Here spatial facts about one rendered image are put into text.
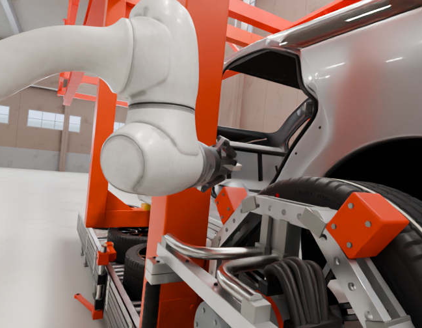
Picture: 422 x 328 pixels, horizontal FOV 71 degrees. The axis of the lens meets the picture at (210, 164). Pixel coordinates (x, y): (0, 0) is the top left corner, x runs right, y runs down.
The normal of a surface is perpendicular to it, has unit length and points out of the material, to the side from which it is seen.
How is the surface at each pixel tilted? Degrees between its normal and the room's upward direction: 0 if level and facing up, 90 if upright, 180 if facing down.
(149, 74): 113
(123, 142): 86
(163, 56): 89
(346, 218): 90
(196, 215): 90
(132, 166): 99
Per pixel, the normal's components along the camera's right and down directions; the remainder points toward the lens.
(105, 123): 0.48, 0.04
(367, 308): -0.87, -0.08
